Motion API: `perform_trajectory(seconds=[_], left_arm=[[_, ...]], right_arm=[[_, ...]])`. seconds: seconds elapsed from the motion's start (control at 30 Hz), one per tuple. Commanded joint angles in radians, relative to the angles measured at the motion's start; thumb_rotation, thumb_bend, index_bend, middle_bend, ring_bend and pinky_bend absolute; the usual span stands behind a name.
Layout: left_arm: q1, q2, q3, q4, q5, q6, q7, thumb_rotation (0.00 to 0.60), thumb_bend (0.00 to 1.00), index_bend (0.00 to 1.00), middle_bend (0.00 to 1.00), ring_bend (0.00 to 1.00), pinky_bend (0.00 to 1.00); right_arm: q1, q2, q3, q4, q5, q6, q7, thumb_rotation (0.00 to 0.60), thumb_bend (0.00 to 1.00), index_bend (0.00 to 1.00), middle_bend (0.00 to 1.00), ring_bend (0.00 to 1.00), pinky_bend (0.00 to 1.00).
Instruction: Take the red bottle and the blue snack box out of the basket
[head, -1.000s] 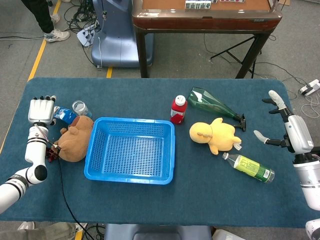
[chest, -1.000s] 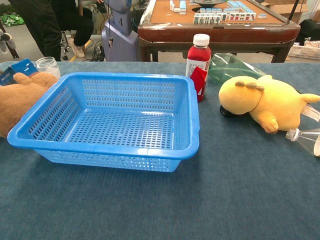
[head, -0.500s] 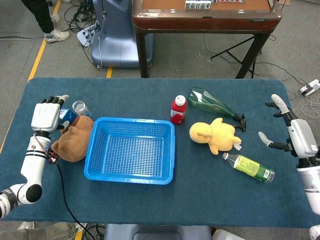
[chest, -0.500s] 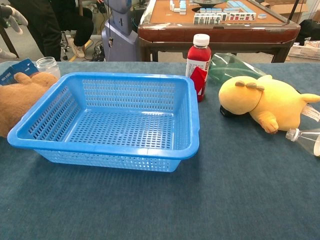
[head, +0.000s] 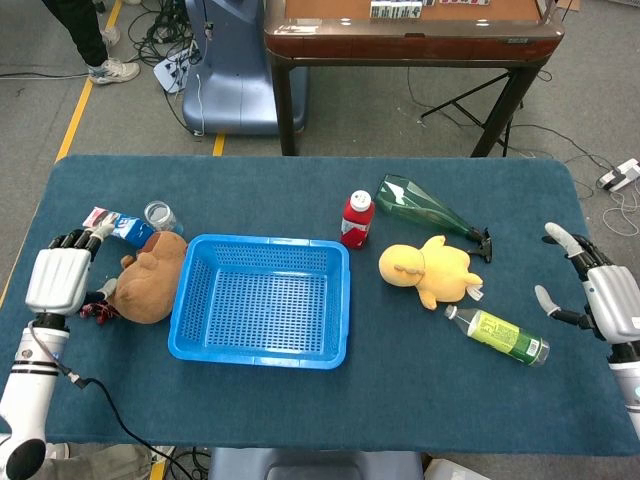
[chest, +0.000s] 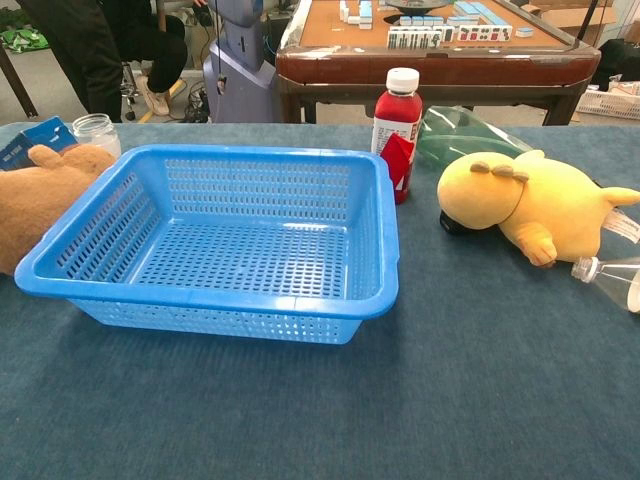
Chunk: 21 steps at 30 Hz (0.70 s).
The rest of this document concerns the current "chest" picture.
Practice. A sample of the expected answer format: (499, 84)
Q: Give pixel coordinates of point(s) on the red juice bottle white cap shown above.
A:
(397, 115)

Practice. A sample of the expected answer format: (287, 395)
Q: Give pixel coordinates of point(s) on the blue pink cookie box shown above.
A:
(30, 145)

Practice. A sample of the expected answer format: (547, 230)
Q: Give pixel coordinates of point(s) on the blue-grey mobile robot base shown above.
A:
(240, 75)

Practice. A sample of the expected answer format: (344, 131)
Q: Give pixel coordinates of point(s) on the blue plastic perforated basket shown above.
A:
(240, 255)

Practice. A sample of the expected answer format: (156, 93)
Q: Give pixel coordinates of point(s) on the blue table cloth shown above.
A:
(320, 400)

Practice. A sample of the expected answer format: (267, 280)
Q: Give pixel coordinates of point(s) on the brown mahjong table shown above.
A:
(450, 70)

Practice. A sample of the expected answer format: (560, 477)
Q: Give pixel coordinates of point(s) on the yellow plush toy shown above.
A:
(550, 210)

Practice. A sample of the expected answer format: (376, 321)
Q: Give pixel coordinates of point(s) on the mahjong tile row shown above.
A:
(450, 35)

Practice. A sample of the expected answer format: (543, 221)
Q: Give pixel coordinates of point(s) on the clear glass jar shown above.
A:
(100, 135)

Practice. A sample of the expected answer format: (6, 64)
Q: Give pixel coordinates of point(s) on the seated person in black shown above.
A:
(160, 50)

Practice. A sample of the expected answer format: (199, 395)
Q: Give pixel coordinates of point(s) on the brown capybara plush toy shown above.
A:
(35, 205)

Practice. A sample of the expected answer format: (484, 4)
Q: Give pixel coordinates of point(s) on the clear bottle green label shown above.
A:
(615, 282)

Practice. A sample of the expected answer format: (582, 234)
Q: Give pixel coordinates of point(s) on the person in black trousers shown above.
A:
(85, 50)

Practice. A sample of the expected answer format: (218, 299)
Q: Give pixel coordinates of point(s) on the white plastic crate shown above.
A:
(610, 102)

